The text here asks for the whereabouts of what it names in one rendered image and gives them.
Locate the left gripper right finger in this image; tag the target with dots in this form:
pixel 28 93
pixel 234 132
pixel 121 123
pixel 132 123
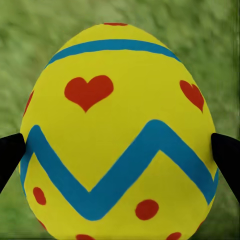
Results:
pixel 226 154

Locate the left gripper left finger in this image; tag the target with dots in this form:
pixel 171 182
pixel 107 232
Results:
pixel 12 149

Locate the easter egg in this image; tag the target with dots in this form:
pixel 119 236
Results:
pixel 118 141

